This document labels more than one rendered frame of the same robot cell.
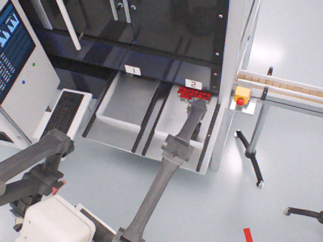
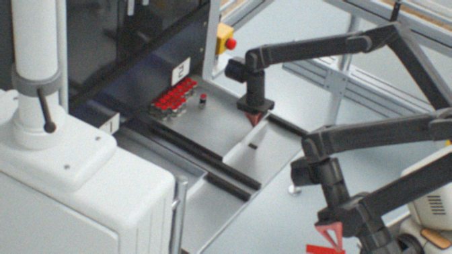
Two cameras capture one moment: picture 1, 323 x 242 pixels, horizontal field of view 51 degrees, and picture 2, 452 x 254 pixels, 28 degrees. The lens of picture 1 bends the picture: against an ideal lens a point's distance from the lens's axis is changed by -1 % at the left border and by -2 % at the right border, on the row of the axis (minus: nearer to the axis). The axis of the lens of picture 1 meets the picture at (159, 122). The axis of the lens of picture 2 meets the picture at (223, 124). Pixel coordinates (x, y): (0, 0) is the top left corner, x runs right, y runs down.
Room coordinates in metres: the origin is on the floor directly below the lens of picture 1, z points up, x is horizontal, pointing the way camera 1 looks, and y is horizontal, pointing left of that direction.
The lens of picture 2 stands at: (0.84, 1.93, 2.72)
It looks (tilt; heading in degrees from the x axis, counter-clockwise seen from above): 42 degrees down; 272
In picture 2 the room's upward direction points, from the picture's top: 8 degrees clockwise
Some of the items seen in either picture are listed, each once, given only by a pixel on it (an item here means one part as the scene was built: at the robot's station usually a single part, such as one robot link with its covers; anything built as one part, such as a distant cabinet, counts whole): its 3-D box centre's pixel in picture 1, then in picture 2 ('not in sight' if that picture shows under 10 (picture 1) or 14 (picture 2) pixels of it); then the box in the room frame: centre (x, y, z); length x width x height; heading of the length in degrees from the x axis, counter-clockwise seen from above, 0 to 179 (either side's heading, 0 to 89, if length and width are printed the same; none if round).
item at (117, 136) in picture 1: (154, 116); (186, 160); (0.99, 0.02, 0.87); 0.70 x 0.48 x 0.02; 62
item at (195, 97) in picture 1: (193, 97); (178, 100); (1.05, -0.20, 0.90); 0.18 x 0.02 x 0.05; 62
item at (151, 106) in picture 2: (195, 91); (167, 94); (1.09, -0.22, 0.90); 0.18 x 0.02 x 0.05; 62
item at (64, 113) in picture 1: (60, 120); not in sight; (1.10, 0.56, 0.82); 0.40 x 0.14 x 0.02; 157
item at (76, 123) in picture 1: (57, 121); not in sight; (1.11, 0.59, 0.79); 0.45 x 0.28 x 0.03; 157
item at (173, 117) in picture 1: (188, 111); (201, 114); (0.97, -0.16, 0.90); 0.34 x 0.26 x 0.04; 152
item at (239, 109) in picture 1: (244, 102); (207, 60); (0.99, -0.47, 0.87); 0.14 x 0.13 x 0.02; 152
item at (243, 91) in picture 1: (242, 94); (218, 37); (0.96, -0.44, 0.99); 0.08 x 0.07 x 0.07; 152
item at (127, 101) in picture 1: (130, 96); (132, 173); (1.13, 0.14, 0.90); 0.34 x 0.26 x 0.04; 152
